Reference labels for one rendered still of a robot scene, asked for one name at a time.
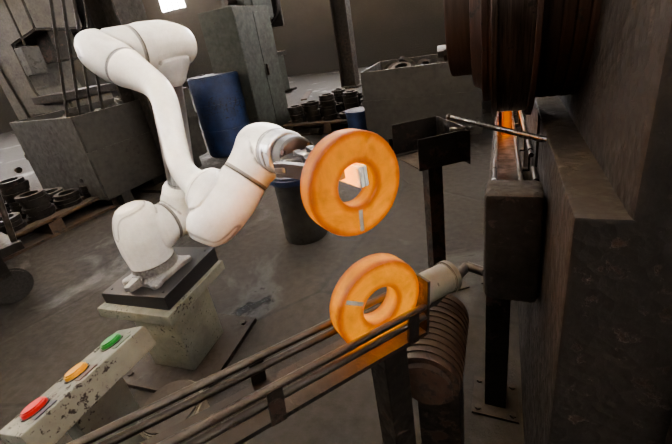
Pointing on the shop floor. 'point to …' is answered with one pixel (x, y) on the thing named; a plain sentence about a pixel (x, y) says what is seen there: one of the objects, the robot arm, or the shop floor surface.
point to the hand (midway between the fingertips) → (349, 172)
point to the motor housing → (441, 373)
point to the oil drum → (219, 110)
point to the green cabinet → (248, 58)
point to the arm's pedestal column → (189, 346)
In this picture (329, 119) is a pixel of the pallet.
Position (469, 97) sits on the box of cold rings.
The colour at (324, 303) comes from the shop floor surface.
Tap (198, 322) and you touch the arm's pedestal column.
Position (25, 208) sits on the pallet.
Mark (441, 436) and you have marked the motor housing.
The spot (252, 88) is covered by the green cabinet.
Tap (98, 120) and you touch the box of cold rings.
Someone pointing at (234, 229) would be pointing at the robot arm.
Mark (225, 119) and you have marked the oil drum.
